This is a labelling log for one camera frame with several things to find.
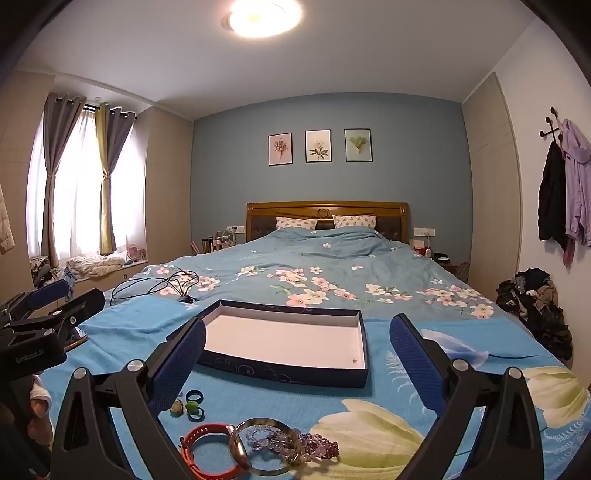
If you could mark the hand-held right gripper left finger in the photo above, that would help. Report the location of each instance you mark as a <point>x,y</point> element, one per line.
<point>180,364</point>

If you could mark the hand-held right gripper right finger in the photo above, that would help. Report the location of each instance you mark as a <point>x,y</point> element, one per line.
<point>415,364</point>

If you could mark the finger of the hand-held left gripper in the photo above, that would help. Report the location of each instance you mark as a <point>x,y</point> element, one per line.
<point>46,295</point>
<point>78,304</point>

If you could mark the orange smart watch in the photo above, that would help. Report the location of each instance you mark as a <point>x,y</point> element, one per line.
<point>203,429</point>

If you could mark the navy jewelry box tray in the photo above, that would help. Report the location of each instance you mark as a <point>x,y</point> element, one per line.
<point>277,337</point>

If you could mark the gold bangle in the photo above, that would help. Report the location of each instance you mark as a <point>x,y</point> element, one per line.
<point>236,454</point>

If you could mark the person's left hand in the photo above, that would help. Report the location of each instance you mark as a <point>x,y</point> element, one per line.
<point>39,410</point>

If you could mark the heap of mixed clothes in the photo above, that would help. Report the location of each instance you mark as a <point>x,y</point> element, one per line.
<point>40,270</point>

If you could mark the black smartphone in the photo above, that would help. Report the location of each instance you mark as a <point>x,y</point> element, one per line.
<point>76,341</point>

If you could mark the crumpled pale bedding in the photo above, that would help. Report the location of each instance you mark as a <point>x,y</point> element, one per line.
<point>94,266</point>

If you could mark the window seat cabinet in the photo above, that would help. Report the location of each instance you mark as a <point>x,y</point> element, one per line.
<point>115,277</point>

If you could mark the small pink fan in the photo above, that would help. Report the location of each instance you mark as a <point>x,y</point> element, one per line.
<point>133,252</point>

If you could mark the beige hanging garment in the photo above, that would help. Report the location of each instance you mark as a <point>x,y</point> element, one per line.
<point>5,221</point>

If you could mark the dark wooden nightstand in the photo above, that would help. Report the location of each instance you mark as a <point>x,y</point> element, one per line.
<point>450,267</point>

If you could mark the white sheer curtain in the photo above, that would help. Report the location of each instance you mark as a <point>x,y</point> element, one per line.
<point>78,184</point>

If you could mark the blue tulip print blanket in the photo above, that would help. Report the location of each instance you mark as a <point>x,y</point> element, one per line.
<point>295,401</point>

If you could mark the row of cosmetic bottles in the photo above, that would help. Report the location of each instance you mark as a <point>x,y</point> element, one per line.
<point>217,242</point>

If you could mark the pile of dark clothes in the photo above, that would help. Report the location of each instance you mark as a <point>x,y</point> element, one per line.
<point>540,304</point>

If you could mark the bed with floral duvet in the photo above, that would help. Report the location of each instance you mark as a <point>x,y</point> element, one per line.
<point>323,258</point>

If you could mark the beige wardrobe beside window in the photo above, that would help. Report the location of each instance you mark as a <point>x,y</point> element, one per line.
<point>166,184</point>

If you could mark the dotted white pillow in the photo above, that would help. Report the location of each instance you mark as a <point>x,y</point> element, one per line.
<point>295,223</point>
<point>355,221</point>

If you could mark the grey and yellow curtain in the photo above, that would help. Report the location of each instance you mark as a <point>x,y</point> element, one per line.
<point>60,120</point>
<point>113,138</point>

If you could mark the wooden headboard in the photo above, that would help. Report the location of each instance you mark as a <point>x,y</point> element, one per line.
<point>323,207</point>

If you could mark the tall beige wardrobe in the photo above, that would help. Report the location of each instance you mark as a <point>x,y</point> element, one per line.
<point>489,184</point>

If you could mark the black jacket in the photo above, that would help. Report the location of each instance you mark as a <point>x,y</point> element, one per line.
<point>551,194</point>

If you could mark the framed green leaf picture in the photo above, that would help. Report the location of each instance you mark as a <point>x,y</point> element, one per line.
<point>358,144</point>

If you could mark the framed white flower picture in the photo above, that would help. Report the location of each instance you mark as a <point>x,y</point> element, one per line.
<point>318,146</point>

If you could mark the purple jacket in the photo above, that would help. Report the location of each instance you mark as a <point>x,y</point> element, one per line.
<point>577,184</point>

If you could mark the round ceiling lamp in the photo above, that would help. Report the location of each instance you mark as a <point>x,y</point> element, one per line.
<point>263,14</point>

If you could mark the black wall coat hooks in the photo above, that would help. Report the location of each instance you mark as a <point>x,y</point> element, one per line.
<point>552,121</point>

